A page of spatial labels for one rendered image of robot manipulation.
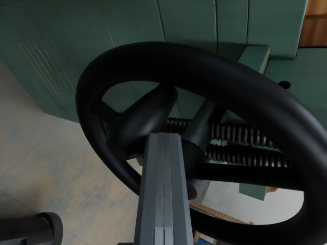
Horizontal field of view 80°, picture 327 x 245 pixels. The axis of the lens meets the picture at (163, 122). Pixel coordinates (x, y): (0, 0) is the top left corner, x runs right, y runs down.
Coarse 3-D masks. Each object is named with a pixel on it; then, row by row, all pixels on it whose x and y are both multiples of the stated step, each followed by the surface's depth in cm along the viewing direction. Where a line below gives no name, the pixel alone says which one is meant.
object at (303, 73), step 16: (304, 48) 27; (320, 48) 26; (272, 64) 26; (288, 64) 25; (304, 64) 24; (320, 64) 23; (272, 80) 23; (288, 80) 22; (304, 80) 22; (320, 80) 21; (304, 96) 20; (320, 96) 19; (320, 112) 19
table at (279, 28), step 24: (264, 0) 23; (288, 0) 22; (264, 24) 24; (288, 24) 23; (264, 48) 25; (288, 48) 25; (264, 72) 25; (240, 120) 24; (240, 144) 26; (240, 192) 51; (264, 192) 46
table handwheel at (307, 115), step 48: (144, 48) 13; (192, 48) 12; (96, 96) 20; (240, 96) 11; (288, 96) 11; (96, 144) 27; (192, 144) 21; (288, 144) 11; (192, 192) 20; (240, 240) 24; (288, 240) 19
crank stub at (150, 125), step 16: (144, 96) 12; (160, 96) 12; (176, 96) 13; (128, 112) 11; (144, 112) 11; (160, 112) 12; (112, 128) 10; (128, 128) 10; (144, 128) 10; (160, 128) 12; (112, 144) 10; (128, 144) 10; (144, 144) 10
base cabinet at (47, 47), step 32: (0, 0) 48; (32, 0) 42; (64, 0) 38; (96, 0) 34; (128, 0) 31; (0, 32) 58; (32, 32) 50; (64, 32) 44; (96, 32) 39; (128, 32) 35; (160, 32) 32; (32, 64) 61; (64, 64) 52; (32, 96) 81; (64, 96) 65; (128, 96) 48
